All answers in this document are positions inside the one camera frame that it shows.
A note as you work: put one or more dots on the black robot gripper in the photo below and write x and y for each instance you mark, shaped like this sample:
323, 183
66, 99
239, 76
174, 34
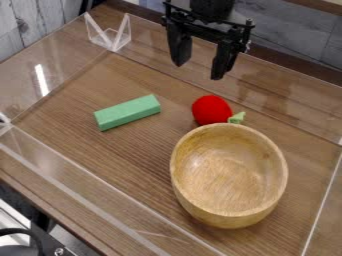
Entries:
210, 20

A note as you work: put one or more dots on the red plush fruit green leaf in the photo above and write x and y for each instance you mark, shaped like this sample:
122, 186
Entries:
210, 109

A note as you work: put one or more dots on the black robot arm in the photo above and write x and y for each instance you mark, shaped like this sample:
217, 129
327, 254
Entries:
213, 21

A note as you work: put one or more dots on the green rectangular block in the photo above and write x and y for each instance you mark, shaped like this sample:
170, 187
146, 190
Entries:
128, 112

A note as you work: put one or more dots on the wooden bowl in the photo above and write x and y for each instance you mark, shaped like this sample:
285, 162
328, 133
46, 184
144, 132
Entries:
229, 175

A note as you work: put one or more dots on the clear acrylic tray enclosure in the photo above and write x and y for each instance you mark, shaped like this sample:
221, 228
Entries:
102, 181

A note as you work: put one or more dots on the black metal bracket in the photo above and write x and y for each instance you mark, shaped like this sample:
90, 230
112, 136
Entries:
53, 246

